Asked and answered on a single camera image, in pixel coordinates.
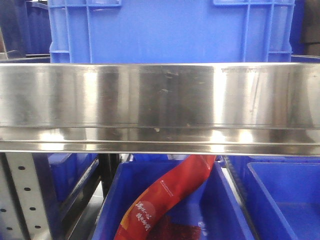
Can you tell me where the blue bin lower centre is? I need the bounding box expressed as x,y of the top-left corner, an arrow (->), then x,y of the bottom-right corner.
92,160 -> 254,240

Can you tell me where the blue bin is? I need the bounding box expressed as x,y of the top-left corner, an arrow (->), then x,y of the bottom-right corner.
47,152 -> 100,205
92,160 -> 254,240
228,155 -> 320,240

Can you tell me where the blue bin lower left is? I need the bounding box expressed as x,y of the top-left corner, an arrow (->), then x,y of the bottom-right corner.
47,152 -> 100,205

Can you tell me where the blue bin lower right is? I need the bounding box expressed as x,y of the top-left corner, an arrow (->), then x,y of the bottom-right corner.
228,155 -> 320,240

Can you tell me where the dark blue bin background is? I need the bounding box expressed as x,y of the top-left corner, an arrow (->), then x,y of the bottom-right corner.
0,0 -> 52,60

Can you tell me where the red snack package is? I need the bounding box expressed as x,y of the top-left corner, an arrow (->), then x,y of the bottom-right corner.
114,154 -> 217,240

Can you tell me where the large blue plastic crate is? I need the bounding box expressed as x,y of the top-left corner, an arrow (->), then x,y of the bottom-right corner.
48,0 -> 295,64

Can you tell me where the perforated metal shelf upright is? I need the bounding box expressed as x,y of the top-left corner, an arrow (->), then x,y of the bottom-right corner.
0,152 -> 63,240

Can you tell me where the stainless steel shelf rail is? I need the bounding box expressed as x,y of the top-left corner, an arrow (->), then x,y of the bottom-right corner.
0,63 -> 320,156

